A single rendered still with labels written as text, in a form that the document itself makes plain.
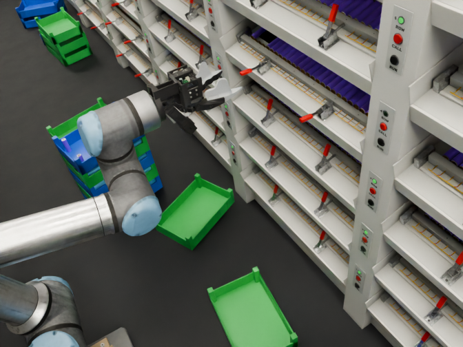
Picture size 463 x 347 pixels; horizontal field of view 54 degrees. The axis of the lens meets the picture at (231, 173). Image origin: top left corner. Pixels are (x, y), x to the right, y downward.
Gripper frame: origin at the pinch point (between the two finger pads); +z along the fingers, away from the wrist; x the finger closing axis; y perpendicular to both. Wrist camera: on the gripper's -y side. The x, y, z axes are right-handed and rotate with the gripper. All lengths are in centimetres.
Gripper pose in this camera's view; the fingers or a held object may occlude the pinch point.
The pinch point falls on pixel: (229, 82)
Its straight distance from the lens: 112.0
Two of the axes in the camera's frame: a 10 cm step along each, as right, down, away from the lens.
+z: 8.4, -4.3, 3.2
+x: -5.3, -5.7, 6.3
